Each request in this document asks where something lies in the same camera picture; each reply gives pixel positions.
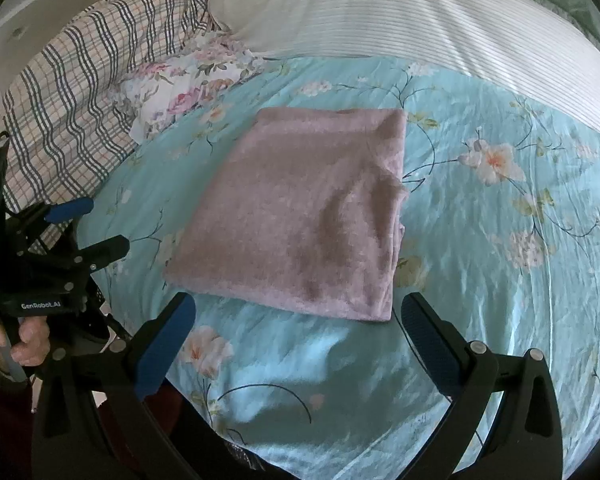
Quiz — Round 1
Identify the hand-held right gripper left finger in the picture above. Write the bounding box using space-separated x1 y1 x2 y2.
30 291 231 480

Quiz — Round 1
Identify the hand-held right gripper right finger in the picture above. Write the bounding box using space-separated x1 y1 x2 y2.
401 291 566 480

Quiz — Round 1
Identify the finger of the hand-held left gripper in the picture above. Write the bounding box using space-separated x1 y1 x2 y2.
50 234 131 275
15 197 95 226

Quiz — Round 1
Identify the pink knitted garment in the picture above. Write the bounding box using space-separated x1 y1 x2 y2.
164 106 408 323

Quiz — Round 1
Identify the person's left hand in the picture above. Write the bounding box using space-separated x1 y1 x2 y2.
0 317 52 367

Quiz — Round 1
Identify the teal floral bed sheet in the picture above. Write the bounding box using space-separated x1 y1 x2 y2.
77 55 600 480

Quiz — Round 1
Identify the plaid cloth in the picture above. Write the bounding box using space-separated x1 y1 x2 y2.
0 0 231 256

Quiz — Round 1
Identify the white floral cloth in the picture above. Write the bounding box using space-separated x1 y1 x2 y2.
115 30 266 141

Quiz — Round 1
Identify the white striped pillow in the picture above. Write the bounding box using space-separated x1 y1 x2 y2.
207 0 600 168

